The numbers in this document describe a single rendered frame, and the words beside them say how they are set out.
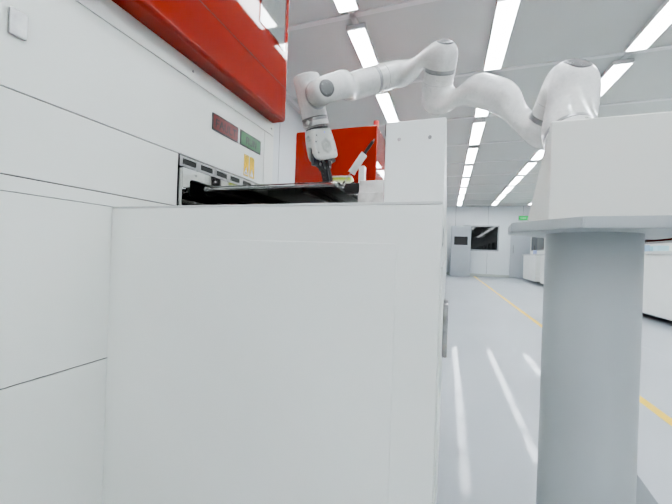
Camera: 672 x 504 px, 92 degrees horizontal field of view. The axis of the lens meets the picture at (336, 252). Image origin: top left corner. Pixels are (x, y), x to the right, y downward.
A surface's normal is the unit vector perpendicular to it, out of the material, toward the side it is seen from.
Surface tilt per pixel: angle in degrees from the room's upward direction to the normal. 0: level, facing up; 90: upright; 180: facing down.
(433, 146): 90
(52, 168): 90
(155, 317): 90
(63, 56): 90
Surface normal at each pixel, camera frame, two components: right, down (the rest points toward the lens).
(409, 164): -0.33, -0.01
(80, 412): 0.94, 0.04
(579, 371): -0.69, -0.03
